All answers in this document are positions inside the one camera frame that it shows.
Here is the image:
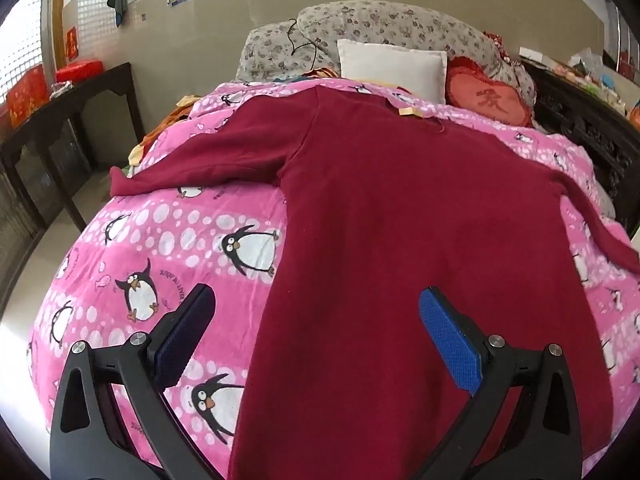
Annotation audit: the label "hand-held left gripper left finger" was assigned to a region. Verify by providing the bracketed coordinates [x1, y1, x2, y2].
[48, 283, 223, 480]

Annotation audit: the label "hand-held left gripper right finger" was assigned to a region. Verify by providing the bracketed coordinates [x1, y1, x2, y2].
[415, 287, 585, 480]

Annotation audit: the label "dark red sweater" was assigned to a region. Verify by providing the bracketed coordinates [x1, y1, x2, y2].
[109, 85, 640, 480]

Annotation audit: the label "orange and yellow clothes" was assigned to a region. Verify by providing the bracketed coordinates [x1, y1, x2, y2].
[127, 92, 202, 166]

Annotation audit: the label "pink penguin print blanket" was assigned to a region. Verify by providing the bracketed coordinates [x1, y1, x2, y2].
[27, 77, 640, 480]

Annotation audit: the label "dark wooden side table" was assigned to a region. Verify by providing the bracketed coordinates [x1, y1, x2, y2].
[0, 62, 146, 233]

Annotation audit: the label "dark carved wooden cabinet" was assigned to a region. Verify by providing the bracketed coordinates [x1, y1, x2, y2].
[520, 60, 640, 221]

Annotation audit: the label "red heart cushion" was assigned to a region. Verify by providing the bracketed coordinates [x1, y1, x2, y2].
[445, 55, 536, 128]

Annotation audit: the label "orange patterned cloth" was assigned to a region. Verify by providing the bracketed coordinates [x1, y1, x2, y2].
[272, 67, 341, 84]

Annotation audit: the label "small red gift box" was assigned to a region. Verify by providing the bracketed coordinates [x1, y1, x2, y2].
[56, 58, 104, 83]

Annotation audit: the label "white pillow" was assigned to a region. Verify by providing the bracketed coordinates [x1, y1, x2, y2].
[336, 38, 448, 103]

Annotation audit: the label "large red gift box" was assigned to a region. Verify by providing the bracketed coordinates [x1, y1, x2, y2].
[5, 65, 53, 128]

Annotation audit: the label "clear plastic bag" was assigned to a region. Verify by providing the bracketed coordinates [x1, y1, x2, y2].
[567, 47, 607, 79]

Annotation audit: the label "white lattice window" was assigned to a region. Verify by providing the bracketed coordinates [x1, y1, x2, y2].
[0, 0, 56, 92]

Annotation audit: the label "black cable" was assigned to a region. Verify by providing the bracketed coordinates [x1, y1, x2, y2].
[287, 18, 327, 74]

